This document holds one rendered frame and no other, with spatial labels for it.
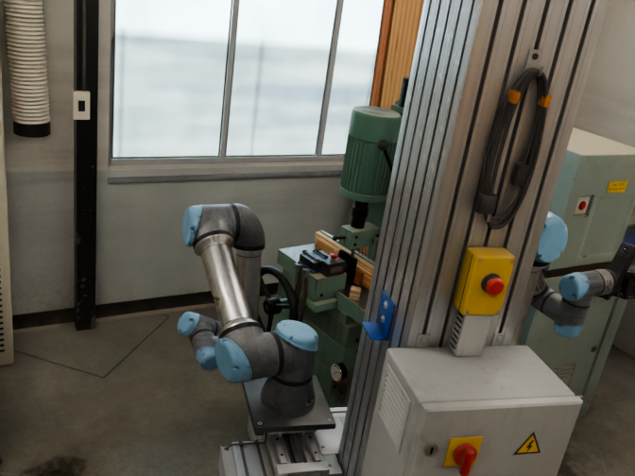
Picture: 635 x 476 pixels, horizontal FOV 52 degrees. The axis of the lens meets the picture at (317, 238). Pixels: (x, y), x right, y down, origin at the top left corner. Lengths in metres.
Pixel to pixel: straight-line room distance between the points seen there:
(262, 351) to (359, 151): 0.88
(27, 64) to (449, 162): 2.18
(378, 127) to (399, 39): 1.65
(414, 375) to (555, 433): 0.30
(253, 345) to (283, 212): 2.28
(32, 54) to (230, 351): 1.81
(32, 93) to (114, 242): 0.92
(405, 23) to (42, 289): 2.41
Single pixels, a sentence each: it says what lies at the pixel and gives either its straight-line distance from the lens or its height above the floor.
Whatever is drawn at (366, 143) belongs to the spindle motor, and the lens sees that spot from 2.25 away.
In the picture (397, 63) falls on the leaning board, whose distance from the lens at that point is 3.86.
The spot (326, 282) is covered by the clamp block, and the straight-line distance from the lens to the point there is 2.26.
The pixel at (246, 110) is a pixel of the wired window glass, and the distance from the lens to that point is 3.68.
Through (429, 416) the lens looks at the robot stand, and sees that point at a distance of 1.24.
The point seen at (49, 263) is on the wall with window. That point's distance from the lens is 3.59.
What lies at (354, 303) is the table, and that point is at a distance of 2.25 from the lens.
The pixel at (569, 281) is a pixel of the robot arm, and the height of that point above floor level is 1.23.
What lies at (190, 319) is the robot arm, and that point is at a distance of 2.06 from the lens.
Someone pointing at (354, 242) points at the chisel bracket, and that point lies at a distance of 2.40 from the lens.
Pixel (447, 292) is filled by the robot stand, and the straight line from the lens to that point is 1.37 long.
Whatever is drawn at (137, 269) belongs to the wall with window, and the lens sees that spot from 3.71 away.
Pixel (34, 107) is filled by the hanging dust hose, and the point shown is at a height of 1.21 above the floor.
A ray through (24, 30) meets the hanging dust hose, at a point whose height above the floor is 1.53.
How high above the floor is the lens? 1.93
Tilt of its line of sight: 22 degrees down
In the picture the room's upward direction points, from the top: 9 degrees clockwise
